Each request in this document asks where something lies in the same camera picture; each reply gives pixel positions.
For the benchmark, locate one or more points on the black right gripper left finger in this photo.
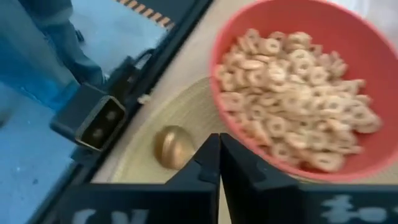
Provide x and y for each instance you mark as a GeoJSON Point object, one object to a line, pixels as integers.
{"type": "Point", "coordinates": [186, 202]}

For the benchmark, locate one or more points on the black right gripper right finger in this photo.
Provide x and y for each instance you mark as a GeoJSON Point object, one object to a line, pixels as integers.
{"type": "Point", "coordinates": [264, 199]}

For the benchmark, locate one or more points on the gold spoon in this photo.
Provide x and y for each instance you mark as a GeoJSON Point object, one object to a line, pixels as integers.
{"type": "Point", "coordinates": [174, 146]}

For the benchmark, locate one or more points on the cereal rings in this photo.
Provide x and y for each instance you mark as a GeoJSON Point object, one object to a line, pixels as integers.
{"type": "Point", "coordinates": [295, 99]}

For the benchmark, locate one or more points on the round woven placemat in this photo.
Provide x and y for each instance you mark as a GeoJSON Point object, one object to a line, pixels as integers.
{"type": "Point", "coordinates": [186, 109]}

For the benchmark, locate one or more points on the red bowl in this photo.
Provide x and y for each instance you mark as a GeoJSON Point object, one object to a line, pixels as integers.
{"type": "Point", "coordinates": [357, 40]}

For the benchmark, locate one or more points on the yellow black hazard tape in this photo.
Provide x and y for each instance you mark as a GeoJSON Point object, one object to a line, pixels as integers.
{"type": "Point", "coordinates": [146, 12]}

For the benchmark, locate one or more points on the person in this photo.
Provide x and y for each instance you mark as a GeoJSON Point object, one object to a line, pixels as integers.
{"type": "Point", "coordinates": [62, 46]}

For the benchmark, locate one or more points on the black table-level camera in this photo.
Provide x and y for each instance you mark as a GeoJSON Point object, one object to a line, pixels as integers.
{"type": "Point", "coordinates": [93, 118]}

